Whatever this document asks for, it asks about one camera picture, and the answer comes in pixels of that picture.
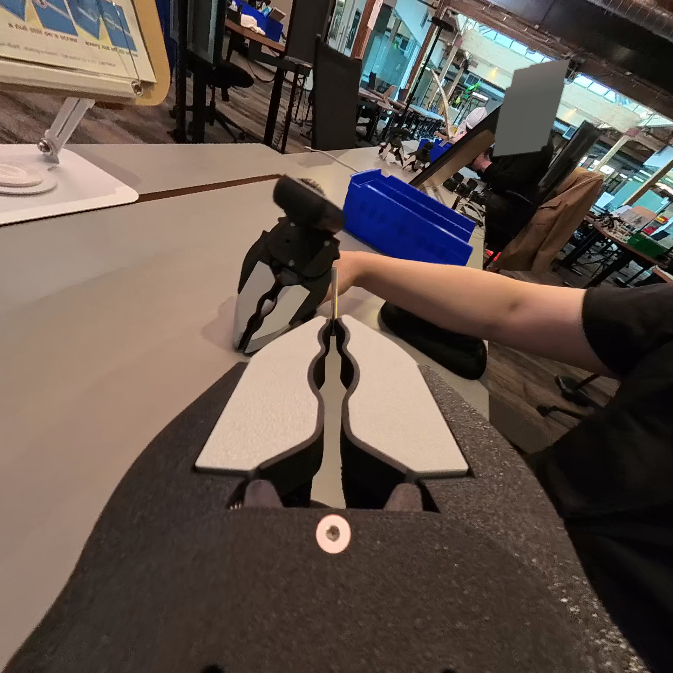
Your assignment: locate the black office chair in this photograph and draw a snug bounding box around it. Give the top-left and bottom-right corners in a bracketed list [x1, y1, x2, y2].
[208, 60, 256, 143]

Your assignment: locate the brown jacket on chair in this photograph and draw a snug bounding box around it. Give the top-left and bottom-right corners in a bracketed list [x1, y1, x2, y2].
[497, 167, 604, 274]

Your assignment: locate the wooden board with instruction sheet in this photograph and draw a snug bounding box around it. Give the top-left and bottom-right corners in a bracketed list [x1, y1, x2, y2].
[0, 0, 171, 106]

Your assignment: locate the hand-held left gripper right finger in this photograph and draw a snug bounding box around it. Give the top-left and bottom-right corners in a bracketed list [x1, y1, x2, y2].
[339, 314, 470, 479]

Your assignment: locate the white document stand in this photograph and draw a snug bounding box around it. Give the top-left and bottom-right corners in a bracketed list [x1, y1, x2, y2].
[0, 97, 139, 226]

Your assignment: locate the blue plastic bin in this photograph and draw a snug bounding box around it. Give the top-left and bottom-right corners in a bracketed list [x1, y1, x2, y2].
[343, 169, 476, 266]

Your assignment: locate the grey desk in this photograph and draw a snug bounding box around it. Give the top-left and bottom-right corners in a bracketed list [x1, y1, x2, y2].
[0, 142, 490, 653]

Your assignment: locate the dark computer monitor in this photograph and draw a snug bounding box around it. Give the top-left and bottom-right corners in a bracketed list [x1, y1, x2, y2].
[542, 120, 603, 190]

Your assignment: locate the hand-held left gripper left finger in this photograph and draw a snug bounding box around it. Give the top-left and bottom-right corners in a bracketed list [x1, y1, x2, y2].
[195, 315, 326, 478]

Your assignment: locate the person's right forearm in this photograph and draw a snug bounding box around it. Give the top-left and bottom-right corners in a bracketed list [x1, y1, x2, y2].
[336, 251, 616, 376]

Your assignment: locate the black mesh chair back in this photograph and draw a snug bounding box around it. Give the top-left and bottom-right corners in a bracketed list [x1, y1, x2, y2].
[313, 39, 363, 150]

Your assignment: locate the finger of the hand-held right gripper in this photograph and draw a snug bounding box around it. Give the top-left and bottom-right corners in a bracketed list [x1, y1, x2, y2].
[233, 261, 277, 350]
[243, 283, 316, 354]

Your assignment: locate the black armrest pad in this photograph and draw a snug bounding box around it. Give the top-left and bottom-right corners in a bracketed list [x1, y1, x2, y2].
[380, 301, 489, 380]

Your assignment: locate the person's black shirt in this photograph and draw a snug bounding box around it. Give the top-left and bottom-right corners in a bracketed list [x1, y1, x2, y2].
[531, 284, 673, 673]

